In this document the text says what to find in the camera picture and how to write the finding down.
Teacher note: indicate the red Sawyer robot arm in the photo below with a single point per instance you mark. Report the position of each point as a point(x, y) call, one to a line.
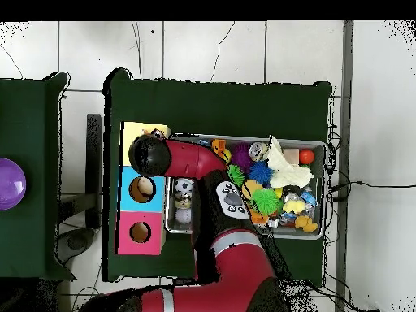
point(240, 266)

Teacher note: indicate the wooden box with three holes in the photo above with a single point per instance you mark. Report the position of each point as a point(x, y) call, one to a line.
point(152, 227)

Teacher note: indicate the shallow mesh bin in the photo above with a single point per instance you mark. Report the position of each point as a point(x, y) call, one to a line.
point(292, 231)

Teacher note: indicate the dark green table cloth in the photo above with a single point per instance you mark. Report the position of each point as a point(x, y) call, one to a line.
point(29, 113)
point(227, 107)

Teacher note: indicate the purple spiky ball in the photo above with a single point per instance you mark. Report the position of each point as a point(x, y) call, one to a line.
point(242, 156)

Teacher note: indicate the green spiky ball with eyes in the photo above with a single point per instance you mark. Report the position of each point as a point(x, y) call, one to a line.
point(266, 201)
point(236, 175)

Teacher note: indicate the crushed drink can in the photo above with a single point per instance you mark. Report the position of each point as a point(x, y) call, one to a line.
point(258, 151)

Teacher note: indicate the blue spiky ball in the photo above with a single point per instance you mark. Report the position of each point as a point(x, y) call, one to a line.
point(260, 172)

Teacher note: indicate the cream cloth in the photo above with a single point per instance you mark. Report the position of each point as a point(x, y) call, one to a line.
point(287, 172)

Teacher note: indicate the small wooden block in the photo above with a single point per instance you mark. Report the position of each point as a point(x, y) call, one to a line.
point(291, 156)

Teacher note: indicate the orange-red ball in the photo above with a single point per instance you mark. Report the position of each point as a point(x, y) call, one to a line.
point(306, 156)

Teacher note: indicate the yellow plush toy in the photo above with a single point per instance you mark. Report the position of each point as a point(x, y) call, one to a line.
point(294, 206)

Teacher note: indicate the purple bowl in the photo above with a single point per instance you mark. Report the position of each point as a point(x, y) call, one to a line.
point(9, 185)

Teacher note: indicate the brown plush toy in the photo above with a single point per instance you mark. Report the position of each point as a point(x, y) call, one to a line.
point(305, 223)

